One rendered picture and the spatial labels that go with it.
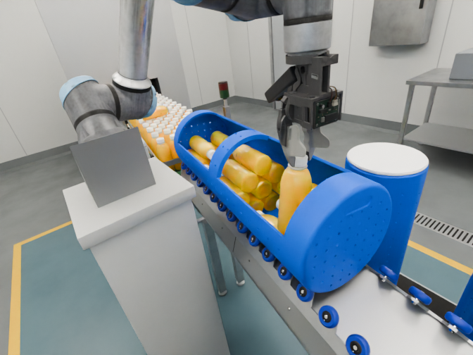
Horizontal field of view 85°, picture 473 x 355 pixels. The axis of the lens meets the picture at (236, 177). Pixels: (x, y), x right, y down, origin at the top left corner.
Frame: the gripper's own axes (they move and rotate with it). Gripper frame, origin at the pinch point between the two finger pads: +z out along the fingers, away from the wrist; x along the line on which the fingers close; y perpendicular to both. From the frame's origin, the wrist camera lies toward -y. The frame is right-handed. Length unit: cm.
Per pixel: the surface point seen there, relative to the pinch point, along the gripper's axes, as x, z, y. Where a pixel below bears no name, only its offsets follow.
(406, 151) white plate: 66, 25, -13
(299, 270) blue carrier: -8.8, 19.0, 10.4
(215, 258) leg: -3, 94, -72
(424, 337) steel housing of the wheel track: 10.0, 35.4, 27.8
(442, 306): 89, 114, 10
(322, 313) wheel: -5.5, 31.6, 14.1
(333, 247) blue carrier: -0.3, 17.2, 11.2
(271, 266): -5.6, 35.1, -5.3
